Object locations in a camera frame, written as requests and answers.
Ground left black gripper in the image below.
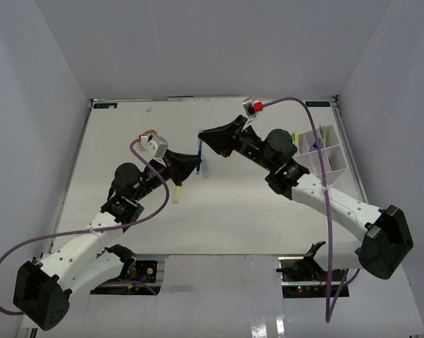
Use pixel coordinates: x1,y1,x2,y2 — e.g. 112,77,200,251
132,149,202,201

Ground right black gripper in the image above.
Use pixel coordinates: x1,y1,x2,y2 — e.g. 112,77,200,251
199,115,275,173

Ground masking tape roll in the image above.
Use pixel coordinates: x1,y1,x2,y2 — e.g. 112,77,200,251
142,129,157,136

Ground small blue spray bottle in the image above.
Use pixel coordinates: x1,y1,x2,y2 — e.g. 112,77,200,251
309,142,318,151

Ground yellow gel pen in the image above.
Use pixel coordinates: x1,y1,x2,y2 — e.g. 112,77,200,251
320,125,328,144

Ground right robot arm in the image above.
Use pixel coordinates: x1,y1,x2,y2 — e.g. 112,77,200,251
198,115,413,280

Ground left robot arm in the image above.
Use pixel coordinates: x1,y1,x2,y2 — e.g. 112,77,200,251
13,151,201,331

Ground blue highlighter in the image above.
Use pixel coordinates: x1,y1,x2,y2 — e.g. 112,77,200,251
201,154,210,178

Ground yellow highlighter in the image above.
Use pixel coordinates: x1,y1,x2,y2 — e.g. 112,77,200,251
172,186,182,204

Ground right blue corner label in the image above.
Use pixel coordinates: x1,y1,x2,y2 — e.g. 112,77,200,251
306,101,330,108

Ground blue corner label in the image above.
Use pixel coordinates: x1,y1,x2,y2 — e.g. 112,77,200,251
306,101,330,108
93,103,118,109

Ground left blue corner label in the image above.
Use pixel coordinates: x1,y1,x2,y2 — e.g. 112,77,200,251
93,103,118,109

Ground white compartment organizer tray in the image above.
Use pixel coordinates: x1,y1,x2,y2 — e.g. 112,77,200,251
296,125,347,182

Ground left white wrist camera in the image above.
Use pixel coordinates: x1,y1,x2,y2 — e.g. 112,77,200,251
138,134,168,159

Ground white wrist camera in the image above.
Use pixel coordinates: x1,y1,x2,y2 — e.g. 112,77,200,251
242,96,263,127
138,134,168,159

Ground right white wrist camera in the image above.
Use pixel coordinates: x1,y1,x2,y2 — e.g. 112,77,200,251
242,96,263,127

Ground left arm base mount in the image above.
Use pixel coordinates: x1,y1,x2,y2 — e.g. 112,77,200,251
100,259,158,285

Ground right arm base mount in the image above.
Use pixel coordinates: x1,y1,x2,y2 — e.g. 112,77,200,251
274,241,350,299

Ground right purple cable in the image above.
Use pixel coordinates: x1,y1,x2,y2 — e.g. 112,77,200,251
263,97,360,324

